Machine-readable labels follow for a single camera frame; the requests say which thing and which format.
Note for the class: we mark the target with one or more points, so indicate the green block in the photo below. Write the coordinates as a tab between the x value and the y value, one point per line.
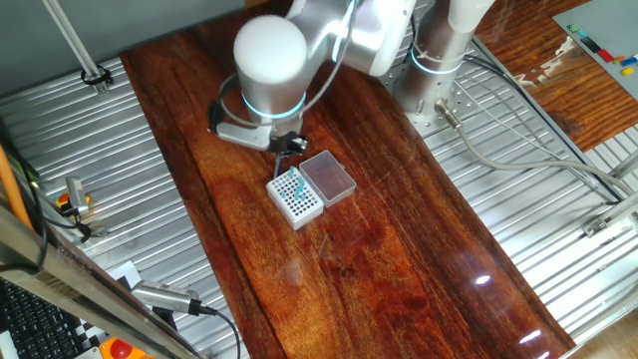
573	28

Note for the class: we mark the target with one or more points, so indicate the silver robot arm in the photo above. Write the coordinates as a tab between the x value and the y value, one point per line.
279	65

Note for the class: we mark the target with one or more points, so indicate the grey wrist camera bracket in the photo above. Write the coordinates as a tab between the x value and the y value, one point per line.
244	135

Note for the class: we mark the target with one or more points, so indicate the red block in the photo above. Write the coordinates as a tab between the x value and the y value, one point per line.
605	55

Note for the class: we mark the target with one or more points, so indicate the silver ribbed camera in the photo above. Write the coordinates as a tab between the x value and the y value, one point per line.
164	296

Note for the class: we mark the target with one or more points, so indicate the glossy brown wooden board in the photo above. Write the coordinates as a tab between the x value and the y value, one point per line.
374	274

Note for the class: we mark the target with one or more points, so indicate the orange block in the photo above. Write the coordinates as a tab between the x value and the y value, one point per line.
618	59

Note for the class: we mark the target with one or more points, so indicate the blue block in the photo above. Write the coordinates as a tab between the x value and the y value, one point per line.
629	61

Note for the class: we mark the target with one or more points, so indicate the black block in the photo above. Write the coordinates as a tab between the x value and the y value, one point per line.
591	45

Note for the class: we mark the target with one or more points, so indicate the teal block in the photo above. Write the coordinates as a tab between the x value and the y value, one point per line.
582	34

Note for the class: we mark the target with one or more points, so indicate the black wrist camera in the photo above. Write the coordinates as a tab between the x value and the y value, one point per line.
215	117

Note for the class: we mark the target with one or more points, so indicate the aluminium profile bar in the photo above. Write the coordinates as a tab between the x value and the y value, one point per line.
625	167
610	215

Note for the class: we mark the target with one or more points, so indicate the red emergency stop button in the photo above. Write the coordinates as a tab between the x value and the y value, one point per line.
119	349

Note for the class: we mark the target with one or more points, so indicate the yellow block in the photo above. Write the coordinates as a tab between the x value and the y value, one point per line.
627	71

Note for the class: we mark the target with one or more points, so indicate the grey board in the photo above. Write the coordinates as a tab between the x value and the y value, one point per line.
608	25

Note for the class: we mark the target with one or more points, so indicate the white pipette tip rack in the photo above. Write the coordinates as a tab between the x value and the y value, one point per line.
301	218

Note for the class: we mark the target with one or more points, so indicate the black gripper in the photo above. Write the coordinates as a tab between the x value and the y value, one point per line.
280	142

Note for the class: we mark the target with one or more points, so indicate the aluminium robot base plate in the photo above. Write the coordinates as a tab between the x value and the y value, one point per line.
463	97

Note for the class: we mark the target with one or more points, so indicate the clear plastic box lid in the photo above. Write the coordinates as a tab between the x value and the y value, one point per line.
329	178

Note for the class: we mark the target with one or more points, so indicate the black keyboard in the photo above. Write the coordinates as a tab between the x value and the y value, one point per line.
35	329

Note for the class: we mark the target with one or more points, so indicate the orange pole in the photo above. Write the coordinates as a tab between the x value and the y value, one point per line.
10	189

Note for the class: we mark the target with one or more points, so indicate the slanted metal pole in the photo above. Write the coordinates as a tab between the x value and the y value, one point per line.
75	47

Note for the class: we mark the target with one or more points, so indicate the steel frame beam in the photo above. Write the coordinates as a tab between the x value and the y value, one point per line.
75	286

